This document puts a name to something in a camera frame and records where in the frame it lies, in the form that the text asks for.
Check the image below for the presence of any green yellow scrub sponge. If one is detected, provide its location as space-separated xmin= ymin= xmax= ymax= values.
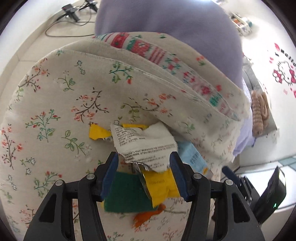
xmin=103 ymin=172 xmax=156 ymax=213

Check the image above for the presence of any yellow white torn wrapper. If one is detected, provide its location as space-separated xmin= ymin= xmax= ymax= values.
xmin=89 ymin=122 xmax=180 ymax=207

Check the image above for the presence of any light blue brown carton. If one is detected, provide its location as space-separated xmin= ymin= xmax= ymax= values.
xmin=177 ymin=142 xmax=213 ymax=180

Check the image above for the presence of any orange red wrapper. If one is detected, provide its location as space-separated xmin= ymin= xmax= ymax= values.
xmin=133 ymin=204 xmax=166 ymax=228

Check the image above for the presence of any floral beige bed cover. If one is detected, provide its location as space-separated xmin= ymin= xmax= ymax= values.
xmin=1 ymin=32 xmax=251 ymax=240

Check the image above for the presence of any purple blanket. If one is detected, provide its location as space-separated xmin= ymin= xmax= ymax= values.
xmin=95 ymin=1 xmax=252 ymax=162

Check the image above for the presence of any white shelf with items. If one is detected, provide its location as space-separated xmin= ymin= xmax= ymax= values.
xmin=228 ymin=13 xmax=252 ymax=36

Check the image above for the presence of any black device on floor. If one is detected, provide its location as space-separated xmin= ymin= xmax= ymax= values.
xmin=61 ymin=4 xmax=80 ymax=22

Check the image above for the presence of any hello kitty wall sticker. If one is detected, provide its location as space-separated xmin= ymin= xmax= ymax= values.
xmin=269 ymin=43 xmax=295 ymax=98

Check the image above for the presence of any black floor cable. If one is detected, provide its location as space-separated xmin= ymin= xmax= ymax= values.
xmin=45 ymin=16 xmax=96 ymax=38

